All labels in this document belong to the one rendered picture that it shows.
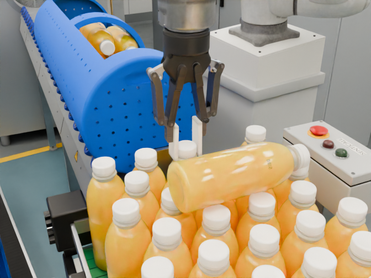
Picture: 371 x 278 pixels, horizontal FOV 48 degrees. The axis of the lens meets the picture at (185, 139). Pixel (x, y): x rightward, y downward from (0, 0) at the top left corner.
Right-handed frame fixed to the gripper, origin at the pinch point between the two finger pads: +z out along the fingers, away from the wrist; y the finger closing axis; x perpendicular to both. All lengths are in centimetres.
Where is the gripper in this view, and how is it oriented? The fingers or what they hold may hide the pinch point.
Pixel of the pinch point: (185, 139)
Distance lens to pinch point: 76.3
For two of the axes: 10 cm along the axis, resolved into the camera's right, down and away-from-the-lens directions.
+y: -9.2, 1.8, -3.4
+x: 3.8, 4.5, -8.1
